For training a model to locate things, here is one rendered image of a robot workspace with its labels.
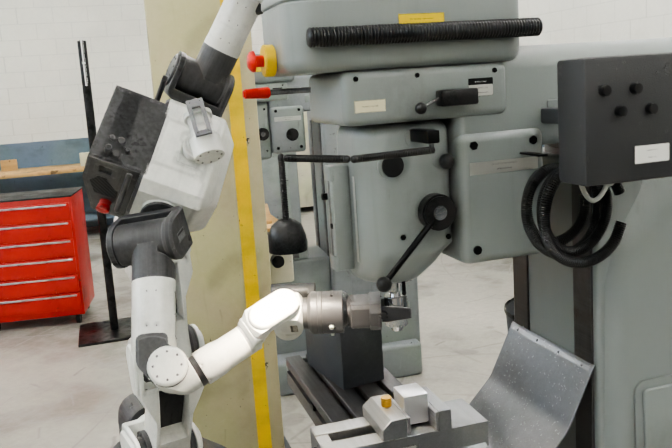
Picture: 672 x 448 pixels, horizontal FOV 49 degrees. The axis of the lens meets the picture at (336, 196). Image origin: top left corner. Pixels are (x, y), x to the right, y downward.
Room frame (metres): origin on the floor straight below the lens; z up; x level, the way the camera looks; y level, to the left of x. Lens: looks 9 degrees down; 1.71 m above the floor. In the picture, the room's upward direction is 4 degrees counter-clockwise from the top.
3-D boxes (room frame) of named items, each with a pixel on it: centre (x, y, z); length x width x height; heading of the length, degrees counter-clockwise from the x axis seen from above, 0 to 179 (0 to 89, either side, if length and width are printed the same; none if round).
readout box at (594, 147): (1.26, -0.49, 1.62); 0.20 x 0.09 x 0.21; 107
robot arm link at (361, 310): (1.49, -0.02, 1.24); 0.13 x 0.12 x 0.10; 178
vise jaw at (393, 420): (1.42, -0.07, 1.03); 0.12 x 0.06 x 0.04; 16
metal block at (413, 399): (1.44, -0.13, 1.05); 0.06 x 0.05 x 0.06; 16
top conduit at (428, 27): (1.36, -0.18, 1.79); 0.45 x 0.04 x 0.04; 107
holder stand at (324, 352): (1.89, 0.01, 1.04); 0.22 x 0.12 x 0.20; 26
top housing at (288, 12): (1.49, -0.12, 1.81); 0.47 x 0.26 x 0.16; 107
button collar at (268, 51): (1.42, 0.11, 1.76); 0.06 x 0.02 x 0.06; 17
